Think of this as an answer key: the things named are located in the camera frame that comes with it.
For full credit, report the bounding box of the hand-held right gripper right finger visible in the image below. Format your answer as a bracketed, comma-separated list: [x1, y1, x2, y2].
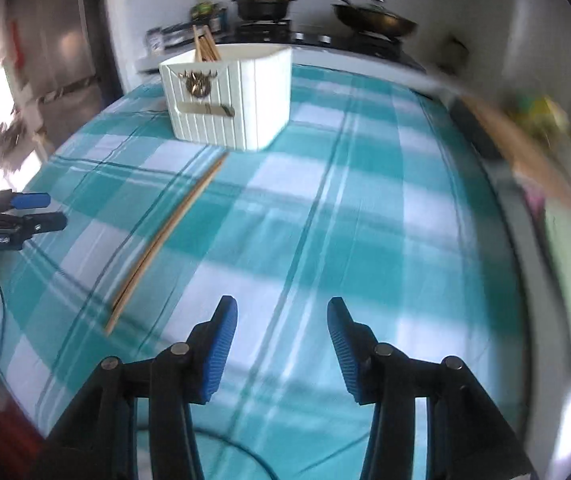
[328, 296, 536, 480]

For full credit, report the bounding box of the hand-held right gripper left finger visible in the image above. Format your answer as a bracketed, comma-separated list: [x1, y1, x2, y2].
[30, 296, 239, 480]

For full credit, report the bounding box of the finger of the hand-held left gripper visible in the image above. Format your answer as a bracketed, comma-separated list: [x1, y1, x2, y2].
[18, 211, 68, 235]
[8, 191, 51, 210]

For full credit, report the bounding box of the cream ribbed utensil holder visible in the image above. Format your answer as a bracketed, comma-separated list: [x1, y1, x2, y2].
[159, 44, 293, 152]

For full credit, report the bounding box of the teal plaid tablecloth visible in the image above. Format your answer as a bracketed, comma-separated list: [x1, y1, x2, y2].
[0, 62, 531, 480]

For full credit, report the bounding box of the stainless steel refrigerator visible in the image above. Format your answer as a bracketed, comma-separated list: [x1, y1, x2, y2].
[0, 0, 121, 151]

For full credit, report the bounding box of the white kitchen counter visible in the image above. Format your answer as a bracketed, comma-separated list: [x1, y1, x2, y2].
[136, 30, 426, 76]

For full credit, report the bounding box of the row of condiment bottles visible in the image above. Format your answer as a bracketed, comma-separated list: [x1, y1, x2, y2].
[188, 0, 229, 36]

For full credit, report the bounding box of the black pot with orange lid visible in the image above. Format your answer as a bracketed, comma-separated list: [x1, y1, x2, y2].
[230, 0, 299, 23]

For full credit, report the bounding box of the yellow green plastic bag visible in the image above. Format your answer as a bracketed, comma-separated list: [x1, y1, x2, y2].
[515, 95, 571, 146]

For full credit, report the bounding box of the black gas stove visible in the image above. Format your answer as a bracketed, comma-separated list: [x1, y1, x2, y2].
[226, 17, 426, 68]

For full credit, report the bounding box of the dark wok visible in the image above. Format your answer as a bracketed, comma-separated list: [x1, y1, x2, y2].
[332, 0, 419, 41]

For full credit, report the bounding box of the black cable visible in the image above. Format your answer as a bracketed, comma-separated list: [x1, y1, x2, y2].
[136, 427, 279, 480]

